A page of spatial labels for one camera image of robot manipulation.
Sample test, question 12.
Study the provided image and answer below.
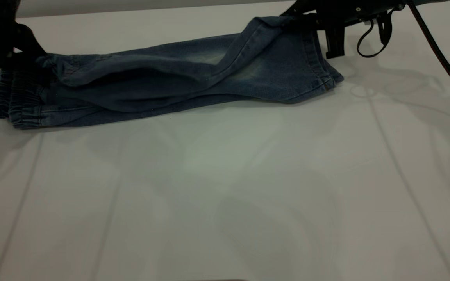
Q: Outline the thin black looped cable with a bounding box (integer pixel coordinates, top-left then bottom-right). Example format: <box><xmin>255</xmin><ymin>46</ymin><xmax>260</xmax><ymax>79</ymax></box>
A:
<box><xmin>357</xmin><ymin>11</ymin><xmax>393</xmax><ymax>59</ymax></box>

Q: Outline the long black braided cable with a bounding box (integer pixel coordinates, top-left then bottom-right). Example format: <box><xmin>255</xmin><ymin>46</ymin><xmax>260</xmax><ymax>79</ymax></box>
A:
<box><xmin>406</xmin><ymin>0</ymin><xmax>450</xmax><ymax>113</ymax></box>

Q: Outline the blue denim shorts basketball print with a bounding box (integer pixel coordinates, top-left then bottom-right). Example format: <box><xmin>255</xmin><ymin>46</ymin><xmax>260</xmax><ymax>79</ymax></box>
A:
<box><xmin>0</xmin><ymin>16</ymin><xmax>345</xmax><ymax>130</ymax></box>

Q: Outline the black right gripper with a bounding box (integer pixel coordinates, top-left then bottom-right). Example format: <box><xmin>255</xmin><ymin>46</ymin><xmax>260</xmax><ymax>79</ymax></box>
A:
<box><xmin>280</xmin><ymin>0</ymin><xmax>407</xmax><ymax>59</ymax></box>

